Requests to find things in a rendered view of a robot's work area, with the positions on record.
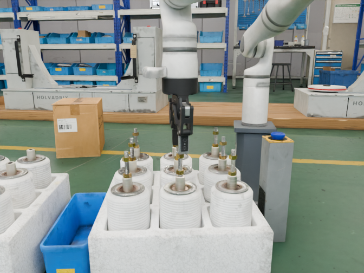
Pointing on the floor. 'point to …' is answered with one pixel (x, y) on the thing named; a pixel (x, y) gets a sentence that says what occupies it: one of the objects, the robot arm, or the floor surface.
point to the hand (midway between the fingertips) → (180, 143)
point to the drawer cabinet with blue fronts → (329, 58)
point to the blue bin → (72, 235)
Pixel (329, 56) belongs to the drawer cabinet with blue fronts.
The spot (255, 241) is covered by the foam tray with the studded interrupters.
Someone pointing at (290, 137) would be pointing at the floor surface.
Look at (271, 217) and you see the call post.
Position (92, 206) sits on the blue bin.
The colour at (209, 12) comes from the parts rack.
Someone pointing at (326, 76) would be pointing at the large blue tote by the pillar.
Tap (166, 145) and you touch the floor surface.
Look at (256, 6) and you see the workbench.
